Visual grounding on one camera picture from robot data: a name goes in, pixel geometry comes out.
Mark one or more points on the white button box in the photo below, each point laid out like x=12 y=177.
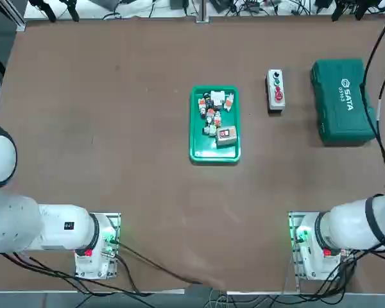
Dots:
x=276 y=102

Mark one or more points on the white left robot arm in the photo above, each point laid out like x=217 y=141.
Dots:
x=51 y=231

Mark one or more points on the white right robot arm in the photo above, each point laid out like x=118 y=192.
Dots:
x=346 y=224

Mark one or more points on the black push button component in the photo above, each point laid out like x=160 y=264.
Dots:
x=207 y=97

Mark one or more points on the green plastic tray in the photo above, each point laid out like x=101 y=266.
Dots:
x=211 y=154

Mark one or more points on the white terminal block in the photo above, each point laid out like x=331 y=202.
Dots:
x=218 y=97

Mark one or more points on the green plastic tool case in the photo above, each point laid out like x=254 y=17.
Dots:
x=337 y=106

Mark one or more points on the black tripod leg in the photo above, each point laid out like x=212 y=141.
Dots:
x=337 y=13
x=72 y=9
x=48 y=9
x=359 y=9

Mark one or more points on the green white switch component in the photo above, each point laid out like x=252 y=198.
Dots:
x=209 y=130

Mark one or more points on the grey switch box red display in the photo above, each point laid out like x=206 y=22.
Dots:
x=226 y=136

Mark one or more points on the red white switch component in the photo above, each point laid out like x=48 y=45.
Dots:
x=201 y=106

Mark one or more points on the orange white switch component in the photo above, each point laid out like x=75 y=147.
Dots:
x=229 y=102

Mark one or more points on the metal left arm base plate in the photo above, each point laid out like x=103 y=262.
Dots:
x=114 y=224

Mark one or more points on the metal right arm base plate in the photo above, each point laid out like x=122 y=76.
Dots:
x=293 y=244

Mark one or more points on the aluminium corner post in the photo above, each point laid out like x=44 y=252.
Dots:
x=202 y=11

